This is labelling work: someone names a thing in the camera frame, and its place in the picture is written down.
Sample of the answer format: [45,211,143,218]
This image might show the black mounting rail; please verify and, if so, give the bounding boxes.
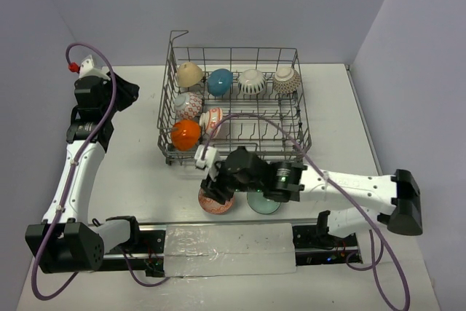
[100,223,361,277]

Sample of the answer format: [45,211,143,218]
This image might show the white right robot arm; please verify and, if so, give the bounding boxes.
[194,145,423,246]

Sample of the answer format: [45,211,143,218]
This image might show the tan bowl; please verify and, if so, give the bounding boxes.
[177,62,204,88]

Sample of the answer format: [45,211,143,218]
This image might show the pale green bowl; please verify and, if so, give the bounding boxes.
[247,192,281,215]

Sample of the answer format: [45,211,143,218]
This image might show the grey wire dish rack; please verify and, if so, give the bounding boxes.
[157,30,312,165]

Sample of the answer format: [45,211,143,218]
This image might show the white bowl orange rim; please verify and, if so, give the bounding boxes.
[238,69,266,95]

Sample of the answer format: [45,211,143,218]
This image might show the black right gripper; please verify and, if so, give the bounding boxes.
[200,160,263,205]

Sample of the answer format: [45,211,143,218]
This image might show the white taped sheet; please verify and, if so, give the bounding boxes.
[164,223,296,277]

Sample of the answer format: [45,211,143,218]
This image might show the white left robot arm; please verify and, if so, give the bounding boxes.
[25,76,143,274]

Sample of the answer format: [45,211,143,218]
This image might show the orange geometric pattern bowl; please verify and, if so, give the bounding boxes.
[198,189,235,215]

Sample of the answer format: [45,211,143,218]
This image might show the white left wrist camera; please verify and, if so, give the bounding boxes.
[68,55,110,80]

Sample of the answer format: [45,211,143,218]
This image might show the orange floral pattern bowl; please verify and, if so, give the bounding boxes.
[199,107,224,139]

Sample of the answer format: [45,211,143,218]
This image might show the blue white patterned bowl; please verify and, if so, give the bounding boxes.
[173,92,202,119]

